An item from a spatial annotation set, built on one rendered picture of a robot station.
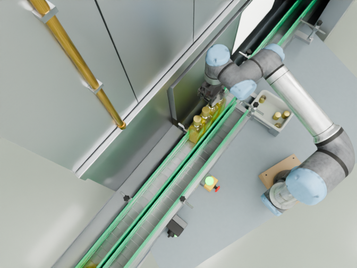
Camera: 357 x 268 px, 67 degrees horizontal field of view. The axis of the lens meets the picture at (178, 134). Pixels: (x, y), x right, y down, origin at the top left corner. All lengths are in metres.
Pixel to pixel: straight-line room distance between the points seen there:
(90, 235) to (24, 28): 1.12
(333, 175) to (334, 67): 1.18
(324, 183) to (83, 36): 0.75
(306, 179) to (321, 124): 0.18
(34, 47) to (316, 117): 0.79
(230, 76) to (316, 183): 0.41
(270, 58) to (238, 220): 0.91
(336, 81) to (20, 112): 1.75
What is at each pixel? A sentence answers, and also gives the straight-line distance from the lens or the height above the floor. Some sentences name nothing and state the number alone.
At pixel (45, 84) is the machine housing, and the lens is 0.63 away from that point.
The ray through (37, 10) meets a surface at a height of 1.94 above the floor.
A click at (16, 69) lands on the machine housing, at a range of 0.57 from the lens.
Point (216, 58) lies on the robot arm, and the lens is 0.89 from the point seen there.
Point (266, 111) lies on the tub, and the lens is 1.70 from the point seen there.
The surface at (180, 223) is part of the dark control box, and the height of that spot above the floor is 0.84.
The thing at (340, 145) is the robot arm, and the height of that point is 1.46.
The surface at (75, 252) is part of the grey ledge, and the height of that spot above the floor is 0.88.
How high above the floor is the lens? 2.28
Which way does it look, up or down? 71 degrees down
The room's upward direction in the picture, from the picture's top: 7 degrees counter-clockwise
